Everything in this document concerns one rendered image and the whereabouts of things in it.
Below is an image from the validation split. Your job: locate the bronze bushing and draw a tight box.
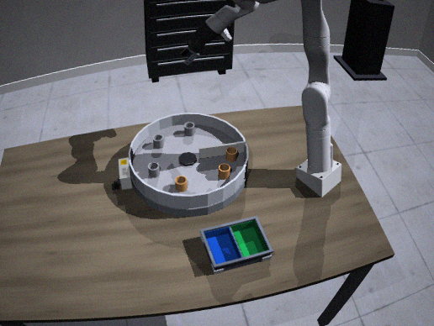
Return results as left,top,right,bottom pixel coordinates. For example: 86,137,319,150
175,176,188,192
219,163,230,180
225,147,237,162

